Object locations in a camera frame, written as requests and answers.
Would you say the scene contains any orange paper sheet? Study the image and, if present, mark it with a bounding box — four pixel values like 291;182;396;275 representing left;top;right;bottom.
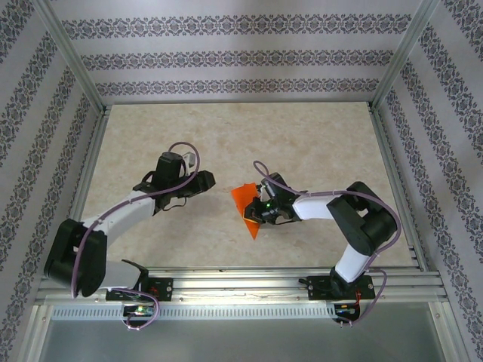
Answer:
230;182;266;241

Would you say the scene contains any grey metal panel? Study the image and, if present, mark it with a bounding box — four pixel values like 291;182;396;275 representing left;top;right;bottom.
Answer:
37;318;454;362

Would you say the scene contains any aluminium mounting rail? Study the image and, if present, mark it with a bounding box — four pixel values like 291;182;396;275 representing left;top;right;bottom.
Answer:
35;267;448;303

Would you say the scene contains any aluminium side rail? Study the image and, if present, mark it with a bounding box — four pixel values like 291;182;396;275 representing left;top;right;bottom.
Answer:
52;105;113;275
367;105;428;272

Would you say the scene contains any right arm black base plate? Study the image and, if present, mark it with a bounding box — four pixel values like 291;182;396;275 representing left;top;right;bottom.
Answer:
307;275;375;302

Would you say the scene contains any grey slotted cable duct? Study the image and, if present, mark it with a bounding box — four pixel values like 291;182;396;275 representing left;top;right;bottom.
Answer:
51;304;337;320

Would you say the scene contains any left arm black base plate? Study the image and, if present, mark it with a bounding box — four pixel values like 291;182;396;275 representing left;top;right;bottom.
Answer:
105;278;174;302

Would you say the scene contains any aluminium frame post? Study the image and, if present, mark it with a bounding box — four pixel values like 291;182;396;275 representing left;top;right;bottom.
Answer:
32;0;109;114
371;0;445;111

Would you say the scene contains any aluminium frame beam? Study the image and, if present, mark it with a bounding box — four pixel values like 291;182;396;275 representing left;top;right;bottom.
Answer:
14;303;54;362
428;301;471;362

